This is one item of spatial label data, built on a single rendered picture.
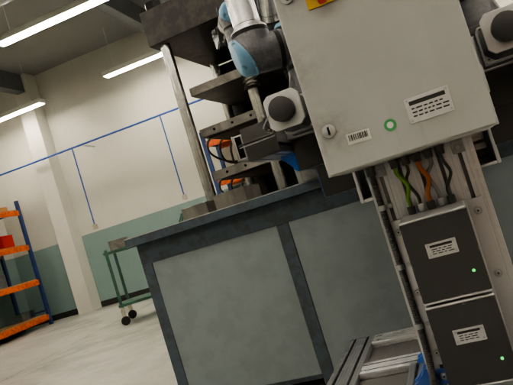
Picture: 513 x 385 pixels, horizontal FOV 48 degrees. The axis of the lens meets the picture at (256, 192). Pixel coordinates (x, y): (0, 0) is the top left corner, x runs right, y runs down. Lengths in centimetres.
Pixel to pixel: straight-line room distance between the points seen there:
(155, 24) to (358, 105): 230
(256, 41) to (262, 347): 123
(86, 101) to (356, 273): 875
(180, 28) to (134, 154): 690
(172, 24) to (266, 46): 161
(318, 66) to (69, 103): 967
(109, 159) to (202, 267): 797
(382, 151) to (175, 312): 154
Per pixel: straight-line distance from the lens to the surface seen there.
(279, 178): 305
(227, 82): 326
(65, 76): 1084
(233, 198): 246
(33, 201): 1113
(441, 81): 117
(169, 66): 331
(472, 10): 172
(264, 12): 204
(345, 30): 120
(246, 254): 231
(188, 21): 327
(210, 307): 242
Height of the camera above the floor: 73
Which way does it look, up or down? 2 degrees up
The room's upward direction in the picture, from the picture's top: 17 degrees counter-clockwise
